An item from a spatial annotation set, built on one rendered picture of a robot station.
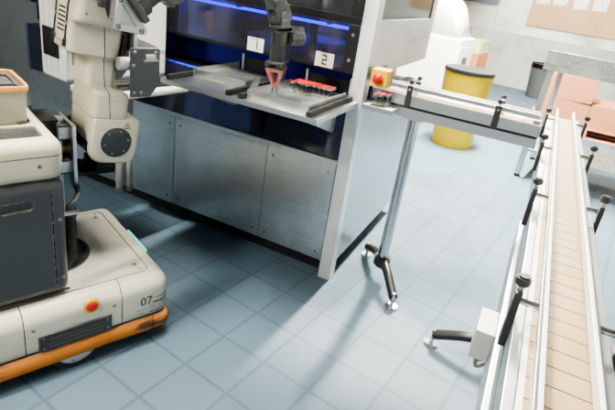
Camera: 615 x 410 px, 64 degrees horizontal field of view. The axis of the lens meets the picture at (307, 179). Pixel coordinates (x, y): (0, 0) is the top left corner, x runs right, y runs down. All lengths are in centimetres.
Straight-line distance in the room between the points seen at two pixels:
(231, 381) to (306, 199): 88
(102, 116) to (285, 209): 101
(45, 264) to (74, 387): 43
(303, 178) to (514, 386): 174
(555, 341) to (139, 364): 148
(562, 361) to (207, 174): 209
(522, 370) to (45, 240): 136
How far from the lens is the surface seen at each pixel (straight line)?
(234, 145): 242
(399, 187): 227
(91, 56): 174
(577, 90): 664
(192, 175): 264
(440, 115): 211
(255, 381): 188
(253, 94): 187
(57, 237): 169
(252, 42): 228
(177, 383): 187
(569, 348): 78
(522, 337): 75
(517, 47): 962
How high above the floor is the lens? 134
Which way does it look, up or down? 22 degrees down
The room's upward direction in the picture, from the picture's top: 9 degrees clockwise
